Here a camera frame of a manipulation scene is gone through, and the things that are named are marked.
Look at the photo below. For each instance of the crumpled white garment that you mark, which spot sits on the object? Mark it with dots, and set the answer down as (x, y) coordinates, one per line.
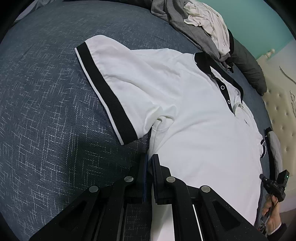
(215, 20)

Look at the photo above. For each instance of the person's right forearm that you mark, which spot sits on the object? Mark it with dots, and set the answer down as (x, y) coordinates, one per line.
(282, 234)

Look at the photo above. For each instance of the rolled dark grey duvet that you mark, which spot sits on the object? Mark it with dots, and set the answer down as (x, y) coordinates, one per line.
(252, 67)

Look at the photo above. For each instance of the light grey sheet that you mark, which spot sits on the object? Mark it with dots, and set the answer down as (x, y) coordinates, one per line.
(30, 11)

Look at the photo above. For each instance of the person's right hand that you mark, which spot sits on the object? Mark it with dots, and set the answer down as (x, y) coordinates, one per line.
(272, 215)

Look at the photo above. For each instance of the white polo shirt black trim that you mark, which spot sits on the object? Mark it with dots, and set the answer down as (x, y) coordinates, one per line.
(185, 111)

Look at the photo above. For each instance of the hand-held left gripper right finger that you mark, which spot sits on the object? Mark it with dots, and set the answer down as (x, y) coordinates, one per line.
(157, 176)

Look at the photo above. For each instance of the cream tufted headboard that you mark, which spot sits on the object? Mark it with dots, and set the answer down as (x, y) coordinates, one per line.
(282, 104)

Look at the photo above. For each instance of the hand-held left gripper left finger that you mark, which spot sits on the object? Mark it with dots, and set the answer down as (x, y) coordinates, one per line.
(138, 176)

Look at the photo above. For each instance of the crumpled black garment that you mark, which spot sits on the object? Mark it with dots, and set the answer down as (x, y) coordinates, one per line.
(230, 46)

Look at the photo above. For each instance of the crumpled grey garment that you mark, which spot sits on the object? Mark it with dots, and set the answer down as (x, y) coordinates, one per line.
(185, 30)

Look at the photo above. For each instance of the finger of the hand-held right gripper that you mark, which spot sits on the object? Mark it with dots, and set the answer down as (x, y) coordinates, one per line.
(264, 180)

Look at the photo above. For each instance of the folded black garment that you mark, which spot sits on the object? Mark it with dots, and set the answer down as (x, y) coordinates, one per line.
(268, 139)

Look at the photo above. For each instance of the bed with blue sheet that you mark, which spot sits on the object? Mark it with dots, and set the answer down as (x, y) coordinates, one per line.
(57, 104)

